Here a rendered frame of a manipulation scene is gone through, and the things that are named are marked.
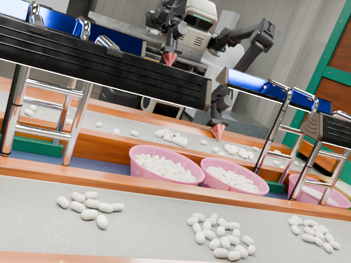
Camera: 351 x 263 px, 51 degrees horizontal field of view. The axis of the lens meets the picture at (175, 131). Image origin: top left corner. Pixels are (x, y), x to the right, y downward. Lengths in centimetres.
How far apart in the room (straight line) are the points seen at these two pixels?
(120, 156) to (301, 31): 394
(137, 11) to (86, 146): 633
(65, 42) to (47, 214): 36
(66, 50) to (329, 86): 169
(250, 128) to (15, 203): 401
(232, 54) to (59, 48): 474
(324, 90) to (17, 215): 178
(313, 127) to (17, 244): 79
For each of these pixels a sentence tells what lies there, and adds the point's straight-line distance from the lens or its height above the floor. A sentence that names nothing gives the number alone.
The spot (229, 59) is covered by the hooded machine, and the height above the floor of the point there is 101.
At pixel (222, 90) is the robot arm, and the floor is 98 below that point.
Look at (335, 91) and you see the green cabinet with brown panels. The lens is 217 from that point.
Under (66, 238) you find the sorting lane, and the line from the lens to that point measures 80.
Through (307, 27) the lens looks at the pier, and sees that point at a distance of 496.
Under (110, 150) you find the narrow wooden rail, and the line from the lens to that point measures 133.
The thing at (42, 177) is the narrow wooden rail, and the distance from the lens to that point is 97.
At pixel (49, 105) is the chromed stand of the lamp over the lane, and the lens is 122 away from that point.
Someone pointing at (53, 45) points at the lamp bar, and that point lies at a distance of 76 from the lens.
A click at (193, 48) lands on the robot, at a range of 225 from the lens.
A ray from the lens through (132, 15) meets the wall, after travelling 750.
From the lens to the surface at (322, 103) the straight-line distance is 187.
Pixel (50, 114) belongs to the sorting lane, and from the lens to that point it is 147.
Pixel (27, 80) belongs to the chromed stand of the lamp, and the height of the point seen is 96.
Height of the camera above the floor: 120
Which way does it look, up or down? 15 degrees down
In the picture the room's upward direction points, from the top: 20 degrees clockwise
